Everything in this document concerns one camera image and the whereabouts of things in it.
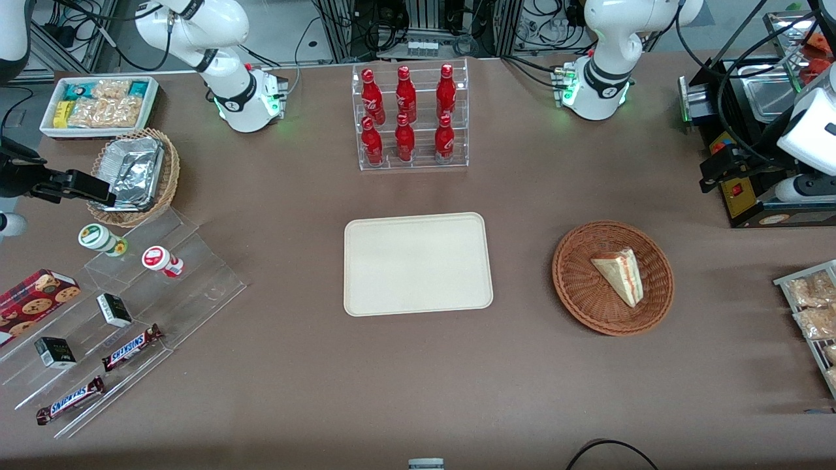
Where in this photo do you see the triangular sandwich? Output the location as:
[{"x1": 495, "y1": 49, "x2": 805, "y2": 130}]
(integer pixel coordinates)
[{"x1": 590, "y1": 247, "x2": 645, "y2": 309}]

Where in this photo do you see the tan wicker basket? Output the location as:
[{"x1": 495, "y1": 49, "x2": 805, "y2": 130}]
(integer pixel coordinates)
[{"x1": 86, "y1": 128, "x2": 181, "y2": 228}]

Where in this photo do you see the white power strip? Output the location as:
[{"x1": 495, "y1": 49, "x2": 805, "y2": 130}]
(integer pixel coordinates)
[{"x1": 405, "y1": 39, "x2": 453, "y2": 59}]

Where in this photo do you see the red cookie box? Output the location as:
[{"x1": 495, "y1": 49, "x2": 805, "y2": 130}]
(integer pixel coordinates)
[{"x1": 0, "y1": 268, "x2": 82, "y2": 348}]

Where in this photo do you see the black machine with yellow panel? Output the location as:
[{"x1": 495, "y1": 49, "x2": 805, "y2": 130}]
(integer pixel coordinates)
[{"x1": 678, "y1": 55, "x2": 836, "y2": 229}]

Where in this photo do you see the black cable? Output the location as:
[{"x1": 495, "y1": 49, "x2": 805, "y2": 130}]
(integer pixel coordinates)
[{"x1": 564, "y1": 439, "x2": 660, "y2": 470}]

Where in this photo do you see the steel tray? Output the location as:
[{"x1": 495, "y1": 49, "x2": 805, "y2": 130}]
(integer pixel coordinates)
[{"x1": 743, "y1": 73, "x2": 807, "y2": 123}]

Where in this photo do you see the red cola bottle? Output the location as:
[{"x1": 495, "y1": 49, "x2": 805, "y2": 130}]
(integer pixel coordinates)
[
  {"x1": 394, "y1": 114, "x2": 417, "y2": 163},
  {"x1": 361, "y1": 116, "x2": 385, "y2": 166},
  {"x1": 435, "y1": 63, "x2": 458, "y2": 122},
  {"x1": 394, "y1": 65, "x2": 418, "y2": 125},
  {"x1": 361, "y1": 68, "x2": 387, "y2": 126},
  {"x1": 434, "y1": 114, "x2": 457, "y2": 165}
]

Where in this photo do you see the round brown wicker basket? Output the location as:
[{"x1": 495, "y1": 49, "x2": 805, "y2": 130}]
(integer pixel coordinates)
[{"x1": 552, "y1": 221, "x2": 675, "y2": 337}]

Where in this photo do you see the clear acrylic step display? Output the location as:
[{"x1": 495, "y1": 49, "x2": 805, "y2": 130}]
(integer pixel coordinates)
[{"x1": 0, "y1": 208, "x2": 248, "y2": 440}]

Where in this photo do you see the green lid yogurt cup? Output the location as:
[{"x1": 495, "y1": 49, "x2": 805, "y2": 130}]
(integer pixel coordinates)
[{"x1": 78, "y1": 223, "x2": 129, "y2": 258}]

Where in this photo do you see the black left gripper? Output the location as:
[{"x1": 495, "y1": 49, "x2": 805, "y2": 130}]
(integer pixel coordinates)
[{"x1": 699, "y1": 140, "x2": 796, "y2": 194}]

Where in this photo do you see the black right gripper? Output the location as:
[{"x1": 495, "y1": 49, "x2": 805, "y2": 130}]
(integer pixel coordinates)
[{"x1": 0, "y1": 137, "x2": 118, "y2": 206}]

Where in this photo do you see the red lid yogurt cup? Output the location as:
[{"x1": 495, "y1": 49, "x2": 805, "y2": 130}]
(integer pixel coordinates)
[{"x1": 141, "y1": 245, "x2": 185, "y2": 279}]

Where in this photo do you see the cream plastic tray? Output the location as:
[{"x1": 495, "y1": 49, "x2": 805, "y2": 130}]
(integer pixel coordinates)
[{"x1": 344, "y1": 212, "x2": 494, "y2": 318}]

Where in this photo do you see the snickers chocolate bar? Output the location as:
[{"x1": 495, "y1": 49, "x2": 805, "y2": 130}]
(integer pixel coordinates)
[
  {"x1": 35, "y1": 375, "x2": 106, "y2": 427},
  {"x1": 101, "y1": 324, "x2": 165, "y2": 373}
]

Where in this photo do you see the aluminium foil container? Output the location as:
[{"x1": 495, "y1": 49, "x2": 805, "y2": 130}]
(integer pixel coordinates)
[{"x1": 97, "y1": 136, "x2": 165, "y2": 212}]

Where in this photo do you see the grey wire rack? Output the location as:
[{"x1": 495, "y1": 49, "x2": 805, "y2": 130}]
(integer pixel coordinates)
[{"x1": 773, "y1": 259, "x2": 836, "y2": 400}]

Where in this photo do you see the clear bag of crackers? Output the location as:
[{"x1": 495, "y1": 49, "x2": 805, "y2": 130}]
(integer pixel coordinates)
[
  {"x1": 91, "y1": 79, "x2": 133, "y2": 101},
  {"x1": 68, "y1": 97, "x2": 143, "y2": 129}
]

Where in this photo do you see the clear acrylic bottle rack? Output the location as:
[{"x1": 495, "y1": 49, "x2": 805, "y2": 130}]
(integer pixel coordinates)
[{"x1": 351, "y1": 57, "x2": 470, "y2": 172}]

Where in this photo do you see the white rectangular snack bin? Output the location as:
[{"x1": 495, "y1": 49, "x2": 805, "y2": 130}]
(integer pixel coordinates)
[{"x1": 39, "y1": 76, "x2": 160, "y2": 140}]

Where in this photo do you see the small black box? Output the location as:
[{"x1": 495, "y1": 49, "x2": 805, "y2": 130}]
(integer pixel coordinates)
[
  {"x1": 34, "y1": 336, "x2": 78, "y2": 370},
  {"x1": 96, "y1": 292, "x2": 134, "y2": 328}
]

